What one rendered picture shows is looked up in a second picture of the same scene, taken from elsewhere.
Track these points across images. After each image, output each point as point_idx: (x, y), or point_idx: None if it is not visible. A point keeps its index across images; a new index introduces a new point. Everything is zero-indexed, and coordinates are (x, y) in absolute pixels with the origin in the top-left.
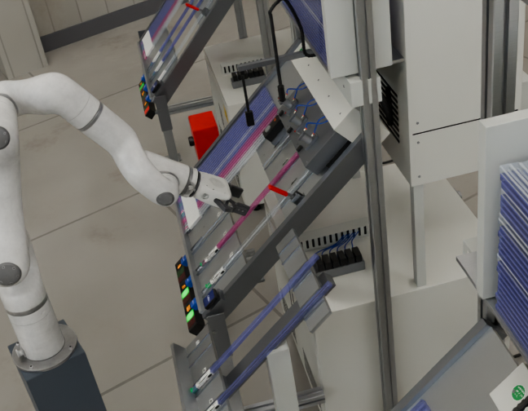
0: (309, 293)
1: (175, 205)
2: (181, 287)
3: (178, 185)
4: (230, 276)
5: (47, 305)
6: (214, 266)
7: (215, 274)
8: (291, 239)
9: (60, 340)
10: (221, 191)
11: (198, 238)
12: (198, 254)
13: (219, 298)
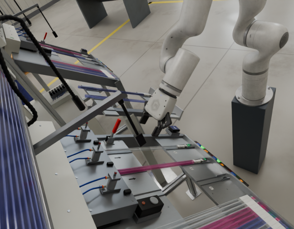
0: (92, 92)
1: (293, 227)
2: (224, 165)
3: (161, 67)
4: (169, 142)
5: (243, 74)
6: (190, 155)
7: (183, 146)
8: (105, 111)
9: (243, 93)
10: (149, 102)
11: (227, 183)
12: (218, 172)
13: (167, 128)
